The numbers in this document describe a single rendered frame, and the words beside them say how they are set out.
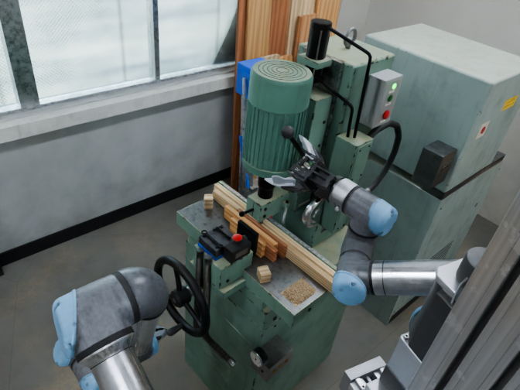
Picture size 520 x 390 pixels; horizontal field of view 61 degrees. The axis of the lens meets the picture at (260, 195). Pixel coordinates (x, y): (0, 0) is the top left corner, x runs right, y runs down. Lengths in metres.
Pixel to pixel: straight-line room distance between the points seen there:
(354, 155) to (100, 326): 0.87
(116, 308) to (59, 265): 1.88
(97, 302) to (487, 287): 0.69
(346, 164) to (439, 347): 0.92
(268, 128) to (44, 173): 1.64
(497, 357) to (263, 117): 0.90
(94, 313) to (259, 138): 0.65
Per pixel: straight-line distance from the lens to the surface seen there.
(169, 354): 2.33
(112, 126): 2.66
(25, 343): 2.50
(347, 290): 0.98
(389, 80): 1.41
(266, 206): 1.45
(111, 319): 0.93
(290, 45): 3.04
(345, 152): 1.41
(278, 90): 1.19
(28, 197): 2.68
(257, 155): 1.30
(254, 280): 1.42
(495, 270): 0.48
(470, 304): 0.52
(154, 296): 0.96
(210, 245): 1.37
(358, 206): 1.03
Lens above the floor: 1.95
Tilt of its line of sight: 37 degrees down
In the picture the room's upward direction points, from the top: 8 degrees clockwise
